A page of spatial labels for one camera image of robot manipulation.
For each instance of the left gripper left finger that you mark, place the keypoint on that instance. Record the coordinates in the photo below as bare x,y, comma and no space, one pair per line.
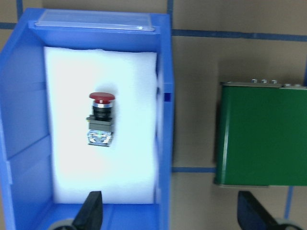
90,216

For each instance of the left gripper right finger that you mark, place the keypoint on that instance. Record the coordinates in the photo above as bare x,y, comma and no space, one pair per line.
251,215

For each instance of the red push button switch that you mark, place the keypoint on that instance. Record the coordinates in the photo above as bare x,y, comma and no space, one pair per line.
100,122

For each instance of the left blue storage bin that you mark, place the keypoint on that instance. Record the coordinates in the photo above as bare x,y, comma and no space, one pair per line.
25,142

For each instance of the green conveyor belt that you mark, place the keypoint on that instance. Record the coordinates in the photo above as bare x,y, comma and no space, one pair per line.
262,136

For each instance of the white foam pad left bin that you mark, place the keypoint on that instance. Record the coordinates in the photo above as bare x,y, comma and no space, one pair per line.
125,172

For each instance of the brown paper table cover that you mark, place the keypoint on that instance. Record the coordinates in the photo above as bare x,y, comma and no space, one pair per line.
213,41

